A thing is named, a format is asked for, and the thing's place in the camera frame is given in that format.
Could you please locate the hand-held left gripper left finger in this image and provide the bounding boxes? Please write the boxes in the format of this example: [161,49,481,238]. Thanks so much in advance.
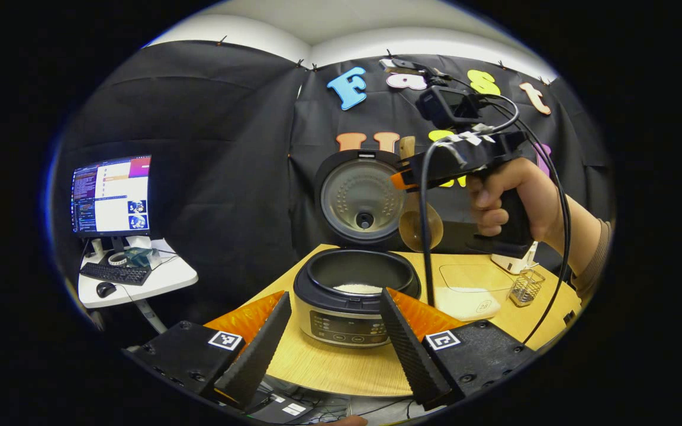
[122,291,292,410]

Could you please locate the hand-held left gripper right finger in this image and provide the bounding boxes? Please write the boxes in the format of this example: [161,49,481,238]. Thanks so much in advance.
[379,288,538,410]

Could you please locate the wooden spoon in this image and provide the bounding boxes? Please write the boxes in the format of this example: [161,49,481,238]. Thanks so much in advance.
[398,135,445,253]

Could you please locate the black rice cooker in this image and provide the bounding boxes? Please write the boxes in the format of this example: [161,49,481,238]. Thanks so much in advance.
[292,149,422,348]

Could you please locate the white rice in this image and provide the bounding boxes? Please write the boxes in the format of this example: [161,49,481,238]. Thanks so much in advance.
[333,283,384,295]

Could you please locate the clear plastic rice container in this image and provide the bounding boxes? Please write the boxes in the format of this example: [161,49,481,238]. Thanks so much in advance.
[435,263,510,321]

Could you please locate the metal wire chopstick holder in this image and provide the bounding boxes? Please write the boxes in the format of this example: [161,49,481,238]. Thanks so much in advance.
[508,269,546,307]

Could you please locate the white side table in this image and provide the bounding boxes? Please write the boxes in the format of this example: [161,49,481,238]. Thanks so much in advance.
[78,237,198,335]

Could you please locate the white toaster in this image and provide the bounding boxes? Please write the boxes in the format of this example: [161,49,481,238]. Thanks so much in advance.
[491,241,540,275]

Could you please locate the teal box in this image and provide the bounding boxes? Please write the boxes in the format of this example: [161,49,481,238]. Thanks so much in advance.
[125,247,155,268]

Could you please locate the black keyboard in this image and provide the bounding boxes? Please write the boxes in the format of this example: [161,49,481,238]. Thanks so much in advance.
[79,262,152,286]

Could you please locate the computer monitor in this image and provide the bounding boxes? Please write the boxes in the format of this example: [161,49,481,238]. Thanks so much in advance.
[70,155,152,261]

